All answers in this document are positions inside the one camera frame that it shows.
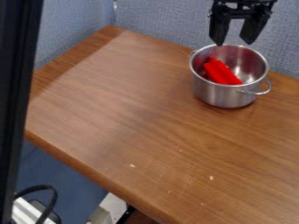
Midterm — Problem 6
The metal pot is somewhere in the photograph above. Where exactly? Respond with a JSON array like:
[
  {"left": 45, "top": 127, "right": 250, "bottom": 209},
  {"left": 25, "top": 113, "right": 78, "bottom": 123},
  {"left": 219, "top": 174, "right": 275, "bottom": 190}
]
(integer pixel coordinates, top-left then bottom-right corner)
[{"left": 190, "top": 44, "right": 272, "bottom": 109}]

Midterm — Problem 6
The white table bracket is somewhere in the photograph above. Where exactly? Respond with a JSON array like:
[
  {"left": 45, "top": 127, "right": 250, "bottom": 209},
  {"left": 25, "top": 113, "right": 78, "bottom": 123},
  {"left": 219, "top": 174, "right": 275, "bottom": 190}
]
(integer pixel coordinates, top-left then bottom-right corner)
[{"left": 87, "top": 192, "right": 127, "bottom": 224}]

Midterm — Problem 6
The white box below table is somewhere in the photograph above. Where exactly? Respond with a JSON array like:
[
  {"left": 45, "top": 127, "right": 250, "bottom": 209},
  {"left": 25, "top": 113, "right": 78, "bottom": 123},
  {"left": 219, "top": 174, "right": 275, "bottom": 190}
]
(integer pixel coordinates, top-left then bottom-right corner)
[{"left": 12, "top": 198, "right": 43, "bottom": 224}]

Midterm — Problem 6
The red star-shaped block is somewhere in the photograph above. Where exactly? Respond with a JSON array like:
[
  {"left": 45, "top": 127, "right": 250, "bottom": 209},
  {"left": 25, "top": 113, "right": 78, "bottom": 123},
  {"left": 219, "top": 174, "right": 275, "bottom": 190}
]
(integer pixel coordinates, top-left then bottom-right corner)
[{"left": 203, "top": 57, "right": 243, "bottom": 85}]

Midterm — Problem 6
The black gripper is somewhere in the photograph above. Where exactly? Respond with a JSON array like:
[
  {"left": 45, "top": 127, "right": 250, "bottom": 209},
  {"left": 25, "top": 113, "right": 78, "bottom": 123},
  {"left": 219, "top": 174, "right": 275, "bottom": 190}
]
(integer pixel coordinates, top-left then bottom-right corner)
[{"left": 210, "top": 0, "right": 278, "bottom": 46}]

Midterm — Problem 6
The dark vertical bar at left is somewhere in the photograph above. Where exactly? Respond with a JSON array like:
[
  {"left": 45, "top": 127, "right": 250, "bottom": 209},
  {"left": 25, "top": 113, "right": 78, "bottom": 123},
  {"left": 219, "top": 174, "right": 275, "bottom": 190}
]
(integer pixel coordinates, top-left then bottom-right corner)
[{"left": 0, "top": 0, "right": 43, "bottom": 224}]

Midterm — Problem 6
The black cable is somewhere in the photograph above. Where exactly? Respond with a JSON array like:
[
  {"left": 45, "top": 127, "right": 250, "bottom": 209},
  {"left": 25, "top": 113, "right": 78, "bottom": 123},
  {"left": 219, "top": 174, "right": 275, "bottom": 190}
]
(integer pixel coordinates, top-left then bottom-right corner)
[{"left": 13, "top": 184, "right": 59, "bottom": 224}]

